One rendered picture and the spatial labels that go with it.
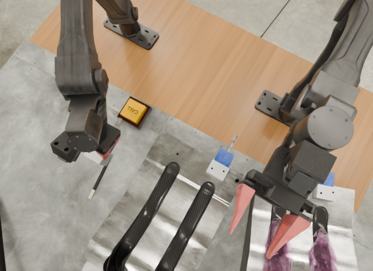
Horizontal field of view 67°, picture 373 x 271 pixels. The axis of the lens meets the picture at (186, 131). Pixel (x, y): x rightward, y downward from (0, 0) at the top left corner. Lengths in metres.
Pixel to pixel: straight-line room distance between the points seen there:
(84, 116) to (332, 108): 0.40
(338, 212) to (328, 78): 0.46
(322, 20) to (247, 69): 1.28
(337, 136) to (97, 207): 0.70
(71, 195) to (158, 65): 0.49
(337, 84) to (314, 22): 1.67
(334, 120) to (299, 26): 1.74
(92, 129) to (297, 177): 0.36
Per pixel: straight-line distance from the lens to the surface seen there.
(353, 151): 0.98
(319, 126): 0.39
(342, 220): 0.88
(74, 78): 0.55
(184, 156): 0.80
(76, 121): 0.54
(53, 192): 0.96
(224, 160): 0.75
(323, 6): 2.25
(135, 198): 0.78
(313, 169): 0.37
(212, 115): 0.89
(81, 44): 0.56
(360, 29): 0.56
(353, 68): 0.52
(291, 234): 0.44
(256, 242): 0.77
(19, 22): 2.41
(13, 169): 1.03
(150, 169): 0.78
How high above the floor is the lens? 1.65
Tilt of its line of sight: 75 degrees down
